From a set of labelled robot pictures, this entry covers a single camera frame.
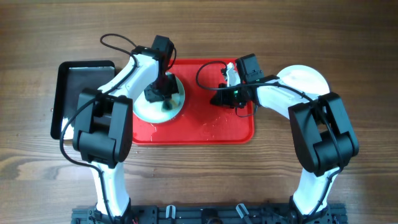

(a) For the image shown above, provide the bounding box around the light blue plate top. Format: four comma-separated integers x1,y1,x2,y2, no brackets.
133,72,185,124

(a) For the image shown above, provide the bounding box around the green yellow sponge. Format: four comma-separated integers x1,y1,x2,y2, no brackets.
162,100,174,111

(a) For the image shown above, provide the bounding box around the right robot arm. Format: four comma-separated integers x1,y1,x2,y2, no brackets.
210,54,359,222

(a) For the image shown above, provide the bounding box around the black rectangular tray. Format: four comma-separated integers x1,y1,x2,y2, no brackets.
50,60,116,140

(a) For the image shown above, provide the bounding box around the white plate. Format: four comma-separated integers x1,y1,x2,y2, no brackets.
277,65,330,95

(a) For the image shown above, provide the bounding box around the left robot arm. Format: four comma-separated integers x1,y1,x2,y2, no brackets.
69,35,185,223

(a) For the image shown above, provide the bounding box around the red plastic tray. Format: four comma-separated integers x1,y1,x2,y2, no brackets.
132,58,255,146

